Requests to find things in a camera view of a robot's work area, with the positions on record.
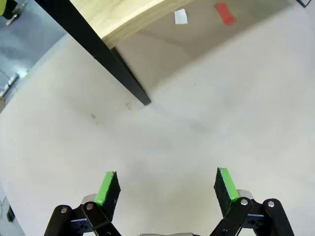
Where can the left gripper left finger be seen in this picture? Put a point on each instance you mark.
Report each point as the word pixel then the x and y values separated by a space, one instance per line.
pixel 108 196

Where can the black metal wooden shelf rack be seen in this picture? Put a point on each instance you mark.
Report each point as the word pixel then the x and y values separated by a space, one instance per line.
pixel 98 49

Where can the white power strip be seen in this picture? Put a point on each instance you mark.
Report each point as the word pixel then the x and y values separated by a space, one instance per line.
pixel 9 82

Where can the person in yellow apron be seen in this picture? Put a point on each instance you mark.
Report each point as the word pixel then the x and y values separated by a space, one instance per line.
pixel 5 7

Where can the white paper scrap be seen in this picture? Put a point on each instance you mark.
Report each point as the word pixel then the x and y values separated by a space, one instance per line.
pixel 180 16

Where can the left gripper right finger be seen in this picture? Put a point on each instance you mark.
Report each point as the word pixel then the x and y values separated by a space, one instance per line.
pixel 225 194

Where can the red paper scrap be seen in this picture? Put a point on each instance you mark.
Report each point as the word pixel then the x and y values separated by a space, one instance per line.
pixel 225 13

